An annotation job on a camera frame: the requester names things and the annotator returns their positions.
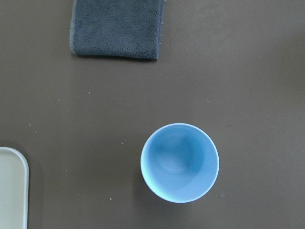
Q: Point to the folded grey cloth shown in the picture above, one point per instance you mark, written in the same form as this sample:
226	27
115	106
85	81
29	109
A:
120	28

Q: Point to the cream rectangular rabbit tray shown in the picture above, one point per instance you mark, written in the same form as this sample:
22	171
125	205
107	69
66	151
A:
14	187

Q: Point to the blue cup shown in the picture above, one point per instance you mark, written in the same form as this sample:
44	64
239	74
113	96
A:
179	163

